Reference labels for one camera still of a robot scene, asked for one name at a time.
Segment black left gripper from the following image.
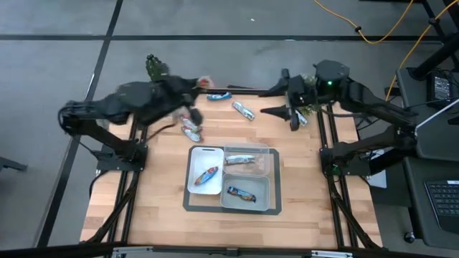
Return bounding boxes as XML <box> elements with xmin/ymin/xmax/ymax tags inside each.
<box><xmin>153</xmin><ymin>75</ymin><xmax>206</xmax><ymax>127</ymax></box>

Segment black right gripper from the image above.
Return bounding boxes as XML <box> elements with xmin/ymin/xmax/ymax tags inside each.
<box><xmin>257</xmin><ymin>67</ymin><xmax>318</xmax><ymax>132</ymax></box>

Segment red white granola bar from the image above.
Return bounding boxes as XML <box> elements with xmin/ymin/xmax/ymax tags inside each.
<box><xmin>198</xmin><ymin>75</ymin><xmax>216</xmax><ymax>90</ymax></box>

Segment blue yellow granola bar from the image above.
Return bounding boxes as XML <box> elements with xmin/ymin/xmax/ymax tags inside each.
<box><xmin>194</xmin><ymin>166</ymin><xmax>220</xmax><ymax>186</ymax></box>

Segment dark brown granola bar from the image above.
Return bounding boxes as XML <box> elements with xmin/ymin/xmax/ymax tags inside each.
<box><xmin>227</xmin><ymin>186</ymin><xmax>257</xmax><ymax>204</ymax></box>

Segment red silver granola bar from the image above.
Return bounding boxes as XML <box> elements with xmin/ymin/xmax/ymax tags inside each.
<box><xmin>180</xmin><ymin>114</ymin><xmax>202</xmax><ymax>133</ymax></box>
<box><xmin>181</xmin><ymin>126</ymin><xmax>203</xmax><ymax>143</ymax></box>

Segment silver green granola bar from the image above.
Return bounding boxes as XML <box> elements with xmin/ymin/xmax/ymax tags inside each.
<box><xmin>232</xmin><ymin>101</ymin><xmax>257</xmax><ymax>122</ymax></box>

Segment white hexagonal plant pot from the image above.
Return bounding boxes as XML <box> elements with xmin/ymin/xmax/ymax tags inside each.
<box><xmin>171</xmin><ymin>105</ymin><xmax>186</xmax><ymax>121</ymax></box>

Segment bushy green artificial plant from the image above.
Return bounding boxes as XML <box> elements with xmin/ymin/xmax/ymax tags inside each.
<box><xmin>301</xmin><ymin>73</ymin><xmax>323</xmax><ymax>116</ymax></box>

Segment green cactus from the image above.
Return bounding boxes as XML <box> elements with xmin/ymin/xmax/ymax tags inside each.
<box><xmin>145</xmin><ymin>53</ymin><xmax>169</xmax><ymax>82</ymax></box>

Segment white opaque plastic bin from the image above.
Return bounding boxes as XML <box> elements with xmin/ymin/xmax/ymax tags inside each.
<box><xmin>186</xmin><ymin>145</ymin><xmax>225</xmax><ymax>196</ymax></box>

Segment translucent plastic bin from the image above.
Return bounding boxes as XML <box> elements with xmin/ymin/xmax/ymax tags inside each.
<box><xmin>222</xmin><ymin>143</ymin><xmax>271</xmax><ymax>177</ymax></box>
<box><xmin>219</xmin><ymin>173</ymin><xmax>272</xmax><ymax>212</ymax></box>

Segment dark grey mat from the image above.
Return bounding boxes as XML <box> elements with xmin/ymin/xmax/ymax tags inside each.
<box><xmin>182</xmin><ymin>145</ymin><xmax>283</xmax><ymax>216</ymax></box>

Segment white paper sheet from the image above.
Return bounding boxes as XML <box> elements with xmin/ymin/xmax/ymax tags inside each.
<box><xmin>367</xmin><ymin>150</ymin><xmax>388</xmax><ymax>189</ymax></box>

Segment black bar with silver brackets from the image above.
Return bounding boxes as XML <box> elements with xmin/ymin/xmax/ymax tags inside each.
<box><xmin>0</xmin><ymin>242</ymin><xmax>459</xmax><ymax>258</ymax></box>

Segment white rod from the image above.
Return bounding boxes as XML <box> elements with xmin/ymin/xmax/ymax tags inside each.
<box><xmin>415</xmin><ymin>106</ymin><xmax>459</xmax><ymax>130</ymax></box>

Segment black power adapter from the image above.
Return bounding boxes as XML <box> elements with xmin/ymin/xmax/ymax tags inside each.
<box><xmin>426</xmin><ymin>70</ymin><xmax>455</xmax><ymax>104</ymax></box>

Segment black table leg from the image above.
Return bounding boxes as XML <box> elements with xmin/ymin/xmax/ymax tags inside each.
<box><xmin>408</xmin><ymin>0</ymin><xmax>459</xmax><ymax>82</ymax></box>

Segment dark grey desk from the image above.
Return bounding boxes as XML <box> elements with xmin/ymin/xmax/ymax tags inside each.
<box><xmin>404</xmin><ymin>161</ymin><xmax>459</xmax><ymax>250</ymax></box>

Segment black laptop keyboard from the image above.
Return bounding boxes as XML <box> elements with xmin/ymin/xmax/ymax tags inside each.
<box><xmin>424</xmin><ymin>180</ymin><xmax>459</xmax><ymax>234</ymax></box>

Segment dark chair leg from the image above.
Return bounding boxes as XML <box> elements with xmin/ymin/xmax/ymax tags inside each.
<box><xmin>0</xmin><ymin>156</ymin><xmax>29</xmax><ymax>173</ymax></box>

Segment black aluminium table frame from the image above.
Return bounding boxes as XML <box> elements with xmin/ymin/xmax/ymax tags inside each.
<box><xmin>85</xmin><ymin>85</ymin><xmax>383</xmax><ymax>252</ymax></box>

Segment yellow cable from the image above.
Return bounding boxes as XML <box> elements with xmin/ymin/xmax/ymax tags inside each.
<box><xmin>313</xmin><ymin>0</ymin><xmax>415</xmax><ymax>46</ymax></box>
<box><xmin>383</xmin><ymin>0</ymin><xmax>459</xmax><ymax>103</ymax></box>

